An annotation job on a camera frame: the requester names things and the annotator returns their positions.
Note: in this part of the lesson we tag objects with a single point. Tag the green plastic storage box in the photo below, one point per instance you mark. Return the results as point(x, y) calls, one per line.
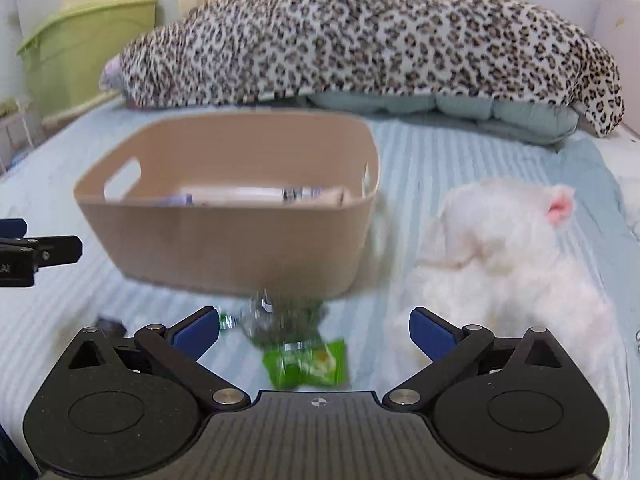
point(85, 45)

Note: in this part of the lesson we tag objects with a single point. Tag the green snack packet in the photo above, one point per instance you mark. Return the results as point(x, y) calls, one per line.
point(305, 364)

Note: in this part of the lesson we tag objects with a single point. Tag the white tube in basket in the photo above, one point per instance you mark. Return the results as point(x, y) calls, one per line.
point(260, 194)

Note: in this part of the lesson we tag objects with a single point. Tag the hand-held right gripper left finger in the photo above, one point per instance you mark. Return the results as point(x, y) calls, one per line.
point(194, 336)

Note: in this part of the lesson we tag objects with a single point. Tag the white plush toy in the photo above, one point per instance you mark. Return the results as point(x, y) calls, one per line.
point(505, 280)

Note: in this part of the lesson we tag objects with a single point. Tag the leopard print blanket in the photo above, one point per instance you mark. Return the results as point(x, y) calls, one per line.
point(370, 40)

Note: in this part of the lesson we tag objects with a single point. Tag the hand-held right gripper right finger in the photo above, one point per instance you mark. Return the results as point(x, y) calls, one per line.
point(431, 334)

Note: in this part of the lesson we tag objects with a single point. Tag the small dark object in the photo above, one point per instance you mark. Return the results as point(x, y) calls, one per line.
point(111, 324)

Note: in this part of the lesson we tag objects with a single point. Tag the beige plastic basket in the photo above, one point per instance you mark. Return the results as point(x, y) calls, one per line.
point(225, 245)

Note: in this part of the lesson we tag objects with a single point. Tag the striped blue bed sheet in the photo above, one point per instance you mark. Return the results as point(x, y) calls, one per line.
point(450, 160)

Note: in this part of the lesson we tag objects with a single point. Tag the purple packet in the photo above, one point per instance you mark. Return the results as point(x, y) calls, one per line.
point(175, 201)

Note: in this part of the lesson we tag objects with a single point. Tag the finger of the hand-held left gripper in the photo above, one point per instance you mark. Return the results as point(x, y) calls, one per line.
point(11, 227)
point(57, 250)

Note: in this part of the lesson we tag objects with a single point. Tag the light blue pillow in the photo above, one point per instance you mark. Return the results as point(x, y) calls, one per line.
point(450, 110)

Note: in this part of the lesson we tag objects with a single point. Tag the clear plastic bottle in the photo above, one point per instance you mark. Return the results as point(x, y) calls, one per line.
point(272, 321)

